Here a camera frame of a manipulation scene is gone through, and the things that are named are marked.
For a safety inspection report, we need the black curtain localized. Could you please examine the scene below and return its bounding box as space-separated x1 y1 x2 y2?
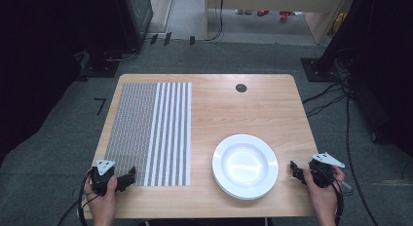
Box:
0 0 131 166
319 0 413 157

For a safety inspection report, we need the long black floor cable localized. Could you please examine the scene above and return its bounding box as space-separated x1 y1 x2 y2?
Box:
344 94 380 226

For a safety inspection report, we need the black glass-front cabinet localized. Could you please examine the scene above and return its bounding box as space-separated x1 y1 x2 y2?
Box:
111 0 154 53

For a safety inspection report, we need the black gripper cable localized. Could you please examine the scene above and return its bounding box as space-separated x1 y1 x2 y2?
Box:
57 173 99 226
333 181 346 226

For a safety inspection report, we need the black stand base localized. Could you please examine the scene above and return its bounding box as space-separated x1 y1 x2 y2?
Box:
300 56 342 83
80 55 121 79

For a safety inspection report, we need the person's right hand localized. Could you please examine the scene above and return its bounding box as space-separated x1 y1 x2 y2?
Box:
303 166 346 216

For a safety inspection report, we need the person's left hand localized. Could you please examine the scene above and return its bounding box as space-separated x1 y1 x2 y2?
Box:
83 174 118 217

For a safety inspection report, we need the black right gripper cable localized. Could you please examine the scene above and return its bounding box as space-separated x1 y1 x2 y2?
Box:
333 181 346 226

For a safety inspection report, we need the person's dark clothing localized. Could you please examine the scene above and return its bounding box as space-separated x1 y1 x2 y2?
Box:
138 217 275 226

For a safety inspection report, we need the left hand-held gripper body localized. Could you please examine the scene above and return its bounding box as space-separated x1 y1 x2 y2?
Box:
91 159 119 197

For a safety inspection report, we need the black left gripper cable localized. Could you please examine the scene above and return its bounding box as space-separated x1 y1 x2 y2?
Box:
57 173 99 226

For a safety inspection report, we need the beige floor tape strip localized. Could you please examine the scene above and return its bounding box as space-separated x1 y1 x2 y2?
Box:
369 179 413 188

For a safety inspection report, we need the grey white striped placemat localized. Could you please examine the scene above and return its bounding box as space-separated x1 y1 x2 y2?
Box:
103 82 193 188

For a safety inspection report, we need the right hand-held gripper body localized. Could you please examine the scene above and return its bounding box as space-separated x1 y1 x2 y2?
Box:
308 152 346 189

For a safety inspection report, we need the black hanging cable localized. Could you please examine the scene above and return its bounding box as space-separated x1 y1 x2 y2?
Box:
206 0 226 43

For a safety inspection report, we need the yellow object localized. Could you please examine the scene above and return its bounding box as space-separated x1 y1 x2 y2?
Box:
330 12 348 38

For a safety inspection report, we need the black floor tape corner mark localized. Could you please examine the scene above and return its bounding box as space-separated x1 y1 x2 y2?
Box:
94 96 107 117

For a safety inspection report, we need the white deep plate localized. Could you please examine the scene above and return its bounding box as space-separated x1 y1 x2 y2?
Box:
211 133 280 197
213 180 272 201

